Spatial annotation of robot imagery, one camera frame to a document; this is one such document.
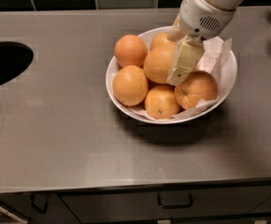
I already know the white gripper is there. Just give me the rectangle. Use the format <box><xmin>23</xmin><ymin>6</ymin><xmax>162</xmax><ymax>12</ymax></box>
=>
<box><xmin>166</xmin><ymin>0</ymin><xmax>235</xmax><ymax>86</ymax></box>

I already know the large orange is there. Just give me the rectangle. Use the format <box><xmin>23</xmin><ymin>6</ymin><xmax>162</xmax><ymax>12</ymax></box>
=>
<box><xmin>143</xmin><ymin>44</ymin><xmax>175</xmax><ymax>84</ymax></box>

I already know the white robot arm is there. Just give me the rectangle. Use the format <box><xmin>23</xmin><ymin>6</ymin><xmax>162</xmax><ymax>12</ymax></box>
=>
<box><xmin>167</xmin><ymin>0</ymin><xmax>243</xmax><ymax>85</ymax></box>

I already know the white ceramic bowl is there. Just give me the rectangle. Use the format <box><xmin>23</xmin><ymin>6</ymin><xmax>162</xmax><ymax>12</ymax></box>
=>
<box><xmin>105</xmin><ymin>25</ymin><xmax>238</xmax><ymax>125</ymax></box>

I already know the orange back top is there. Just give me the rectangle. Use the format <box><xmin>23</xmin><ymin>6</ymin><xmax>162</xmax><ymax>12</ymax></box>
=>
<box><xmin>150</xmin><ymin>32</ymin><xmax>174</xmax><ymax>49</ymax></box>

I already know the white paper liner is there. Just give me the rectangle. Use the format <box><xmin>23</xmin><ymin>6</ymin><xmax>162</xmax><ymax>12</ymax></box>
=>
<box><xmin>126</xmin><ymin>35</ymin><xmax>233</xmax><ymax>121</ymax></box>

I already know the orange front right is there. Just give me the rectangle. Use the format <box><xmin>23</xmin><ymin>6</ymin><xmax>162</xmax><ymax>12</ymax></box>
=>
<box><xmin>175</xmin><ymin>71</ymin><xmax>219</xmax><ymax>110</ymax></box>

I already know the orange top left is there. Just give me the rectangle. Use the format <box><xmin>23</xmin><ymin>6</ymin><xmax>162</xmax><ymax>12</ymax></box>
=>
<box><xmin>114</xmin><ymin>35</ymin><xmax>148</xmax><ymax>67</ymax></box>

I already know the orange front centre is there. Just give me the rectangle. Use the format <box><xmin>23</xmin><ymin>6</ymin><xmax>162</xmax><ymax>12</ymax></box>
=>
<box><xmin>144</xmin><ymin>85</ymin><xmax>180</xmax><ymax>119</ymax></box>

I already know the orange front left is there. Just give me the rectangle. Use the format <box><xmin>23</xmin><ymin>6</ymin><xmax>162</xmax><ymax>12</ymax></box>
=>
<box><xmin>112</xmin><ymin>65</ymin><xmax>149</xmax><ymax>106</ymax></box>

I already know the dark drawer front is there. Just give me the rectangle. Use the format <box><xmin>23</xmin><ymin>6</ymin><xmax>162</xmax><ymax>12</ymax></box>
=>
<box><xmin>62</xmin><ymin>186</ymin><xmax>271</xmax><ymax>223</ymax></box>

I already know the black round object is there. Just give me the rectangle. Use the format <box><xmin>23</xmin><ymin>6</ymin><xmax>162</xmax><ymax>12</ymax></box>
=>
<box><xmin>0</xmin><ymin>41</ymin><xmax>34</xmax><ymax>85</ymax></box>

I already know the black drawer handle centre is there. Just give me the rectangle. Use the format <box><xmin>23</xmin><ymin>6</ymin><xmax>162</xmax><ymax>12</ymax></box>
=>
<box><xmin>157</xmin><ymin>192</ymin><xmax>193</xmax><ymax>209</ymax></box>

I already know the black drawer handle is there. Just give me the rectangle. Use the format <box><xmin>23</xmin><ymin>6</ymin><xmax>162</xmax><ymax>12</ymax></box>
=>
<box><xmin>157</xmin><ymin>192</ymin><xmax>193</xmax><ymax>209</ymax></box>
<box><xmin>30</xmin><ymin>194</ymin><xmax>49</xmax><ymax>215</ymax></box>

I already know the black drawer handle left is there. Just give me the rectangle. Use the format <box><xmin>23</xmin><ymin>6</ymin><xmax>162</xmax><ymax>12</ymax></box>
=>
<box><xmin>30</xmin><ymin>194</ymin><xmax>49</xmax><ymax>215</ymax></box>

